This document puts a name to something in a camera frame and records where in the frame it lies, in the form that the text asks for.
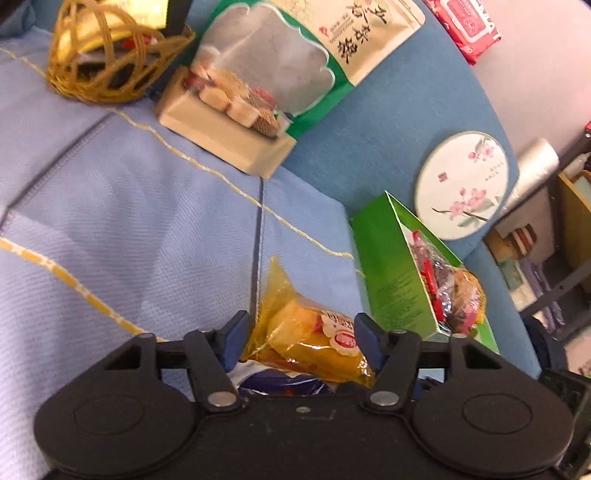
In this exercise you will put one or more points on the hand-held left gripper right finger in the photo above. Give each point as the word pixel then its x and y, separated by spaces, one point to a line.
pixel 368 344

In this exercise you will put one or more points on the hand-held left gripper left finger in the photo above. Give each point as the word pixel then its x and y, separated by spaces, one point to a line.
pixel 236 344

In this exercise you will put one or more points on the blue white packet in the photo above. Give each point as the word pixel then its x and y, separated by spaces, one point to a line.
pixel 277 383

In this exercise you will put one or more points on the yellow cake packet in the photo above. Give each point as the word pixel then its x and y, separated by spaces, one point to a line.
pixel 309 341

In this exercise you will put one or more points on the green cardboard box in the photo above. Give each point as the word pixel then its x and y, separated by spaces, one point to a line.
pixel 397 277

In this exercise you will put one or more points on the clear biscuit packet dark label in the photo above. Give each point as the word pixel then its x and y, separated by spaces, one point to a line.
pixel 436 272

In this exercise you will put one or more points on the dark cloth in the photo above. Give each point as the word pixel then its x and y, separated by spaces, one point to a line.
pixel 542 344

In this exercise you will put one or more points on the metal shelf rack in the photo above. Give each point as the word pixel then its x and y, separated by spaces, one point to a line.
pixel 568 277

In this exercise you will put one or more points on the stack of books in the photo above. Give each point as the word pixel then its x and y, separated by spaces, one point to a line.
pixel 521 240

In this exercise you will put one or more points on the wooden box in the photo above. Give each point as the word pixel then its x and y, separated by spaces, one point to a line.
pixel 577 221

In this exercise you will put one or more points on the light blue striped blanket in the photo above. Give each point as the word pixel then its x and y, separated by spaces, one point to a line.
pixel 115 207

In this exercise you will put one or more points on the round floral fan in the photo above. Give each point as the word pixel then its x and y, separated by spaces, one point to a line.
pixel 461 184

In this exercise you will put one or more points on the silver plastic roll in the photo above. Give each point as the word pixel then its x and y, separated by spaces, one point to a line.
pixel 535 166

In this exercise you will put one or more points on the blue sofa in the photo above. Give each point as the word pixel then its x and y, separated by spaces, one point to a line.
pixel 406 115

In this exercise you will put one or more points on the large tan green grain bag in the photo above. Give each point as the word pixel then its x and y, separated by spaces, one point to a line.
pixel 277 69

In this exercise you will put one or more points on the wicker basket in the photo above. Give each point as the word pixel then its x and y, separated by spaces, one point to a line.
pixel 92 78

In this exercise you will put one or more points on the red wipes pack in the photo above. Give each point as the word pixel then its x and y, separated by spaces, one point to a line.
pixel 466 27

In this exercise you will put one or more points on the black box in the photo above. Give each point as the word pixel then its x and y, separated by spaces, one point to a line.
pixel 178 14

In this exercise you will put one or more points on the gold packet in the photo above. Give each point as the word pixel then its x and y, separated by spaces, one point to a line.
pixel 134 14

